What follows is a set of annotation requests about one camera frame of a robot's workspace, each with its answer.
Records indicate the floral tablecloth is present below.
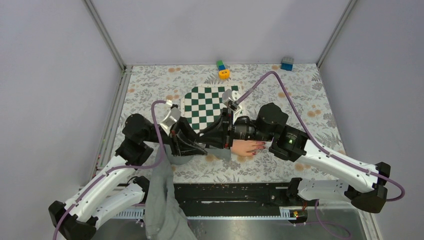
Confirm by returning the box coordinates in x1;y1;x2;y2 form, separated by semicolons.
115;64;342;183

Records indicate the green blue toy block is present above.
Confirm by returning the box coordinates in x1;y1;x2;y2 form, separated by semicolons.
216;60;227;72

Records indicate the green white chess mat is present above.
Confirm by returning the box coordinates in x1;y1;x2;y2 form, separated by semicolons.
180;84;239;133

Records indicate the grey sleeved forearm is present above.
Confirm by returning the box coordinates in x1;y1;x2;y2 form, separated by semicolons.
143;145;233;240

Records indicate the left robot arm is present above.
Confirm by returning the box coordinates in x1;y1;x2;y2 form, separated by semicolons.
48;109;207;240

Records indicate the person's hand with painted nails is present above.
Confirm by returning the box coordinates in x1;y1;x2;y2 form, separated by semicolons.
230;140;266;157

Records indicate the yellow toy block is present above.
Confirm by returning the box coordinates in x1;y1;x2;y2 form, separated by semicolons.
218;69;230;80

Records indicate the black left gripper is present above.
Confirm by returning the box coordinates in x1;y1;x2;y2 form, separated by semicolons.
144;115;211;157

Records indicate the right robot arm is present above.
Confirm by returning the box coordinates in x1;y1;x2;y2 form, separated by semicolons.
197;103;391;214

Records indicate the blue grey toy block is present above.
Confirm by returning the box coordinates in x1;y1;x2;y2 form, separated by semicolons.
280;56;294;72

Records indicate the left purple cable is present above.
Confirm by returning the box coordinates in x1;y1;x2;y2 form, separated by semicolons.
52;100;168;240

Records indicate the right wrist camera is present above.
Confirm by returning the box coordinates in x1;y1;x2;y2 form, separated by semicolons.
221;89;243;124

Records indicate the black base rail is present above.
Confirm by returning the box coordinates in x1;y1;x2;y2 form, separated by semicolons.
174;182;317;220

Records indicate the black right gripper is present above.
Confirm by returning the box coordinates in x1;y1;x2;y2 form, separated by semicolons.
196;108;274;151

